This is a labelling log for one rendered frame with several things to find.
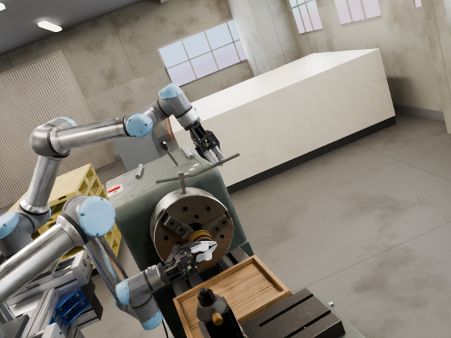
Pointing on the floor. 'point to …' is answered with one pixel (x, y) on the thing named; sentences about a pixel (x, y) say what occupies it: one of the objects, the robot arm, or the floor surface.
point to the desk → (137, 150)
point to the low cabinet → (293, 114)
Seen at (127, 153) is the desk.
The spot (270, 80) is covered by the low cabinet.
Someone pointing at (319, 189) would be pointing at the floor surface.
